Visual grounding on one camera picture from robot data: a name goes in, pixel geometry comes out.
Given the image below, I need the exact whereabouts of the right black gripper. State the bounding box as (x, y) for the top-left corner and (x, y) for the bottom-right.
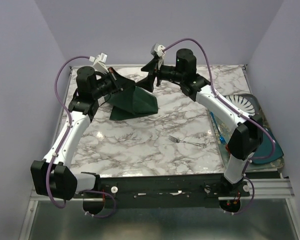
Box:
(134, 57), (184, 94)

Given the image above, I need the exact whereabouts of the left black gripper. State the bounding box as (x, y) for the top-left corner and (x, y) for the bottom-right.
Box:
(91, 66), (135, 99)

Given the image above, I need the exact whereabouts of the dark green cloth napkin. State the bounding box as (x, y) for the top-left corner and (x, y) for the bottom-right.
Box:
(109, 86), (159, 121)

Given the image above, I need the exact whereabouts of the silver metal fork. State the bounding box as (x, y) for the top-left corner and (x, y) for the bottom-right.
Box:
(168, 135), (207, 148)

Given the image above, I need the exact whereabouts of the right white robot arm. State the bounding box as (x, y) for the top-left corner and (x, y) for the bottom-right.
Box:
(136, 44), (263, 196)

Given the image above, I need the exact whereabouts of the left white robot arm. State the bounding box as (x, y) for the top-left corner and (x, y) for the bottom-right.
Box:
(30, 66), (135, 203)

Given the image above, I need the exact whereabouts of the green patterned serving tray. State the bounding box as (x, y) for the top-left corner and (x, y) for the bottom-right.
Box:
(209, 93), (284, 172)

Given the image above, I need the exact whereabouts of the white blue striped plate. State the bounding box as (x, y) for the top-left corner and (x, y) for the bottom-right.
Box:
(225, 93), (260, 116)

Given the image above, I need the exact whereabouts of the blue plastic utensil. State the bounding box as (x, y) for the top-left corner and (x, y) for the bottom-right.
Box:
(210, 112), (227, 146)

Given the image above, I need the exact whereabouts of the teal oval dish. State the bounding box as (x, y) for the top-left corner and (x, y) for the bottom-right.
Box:
(252, 127), (284, 165)

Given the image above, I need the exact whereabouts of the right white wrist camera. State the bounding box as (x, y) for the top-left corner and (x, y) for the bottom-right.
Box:
(150, 43), (166, 70)

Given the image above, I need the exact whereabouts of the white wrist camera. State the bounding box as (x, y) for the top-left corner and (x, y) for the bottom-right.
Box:
(150, 43), (166, 70)
(89, 52), (109, 74)

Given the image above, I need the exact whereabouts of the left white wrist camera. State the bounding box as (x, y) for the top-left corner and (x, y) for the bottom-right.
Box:
(89, 52), (109, 74)

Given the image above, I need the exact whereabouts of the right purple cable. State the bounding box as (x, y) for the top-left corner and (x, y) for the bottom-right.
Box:
(162, 37), (277, 216)

